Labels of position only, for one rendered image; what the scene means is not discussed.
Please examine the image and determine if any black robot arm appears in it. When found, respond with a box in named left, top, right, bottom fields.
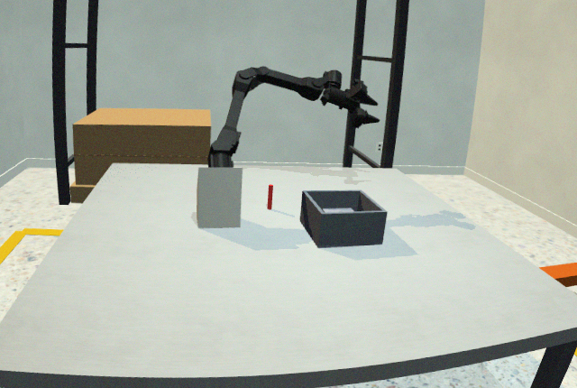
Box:
left=207, top=66, right=368, bottom=167

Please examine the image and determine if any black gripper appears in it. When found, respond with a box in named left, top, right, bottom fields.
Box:
left=338, top=90, right=380, bottom=128

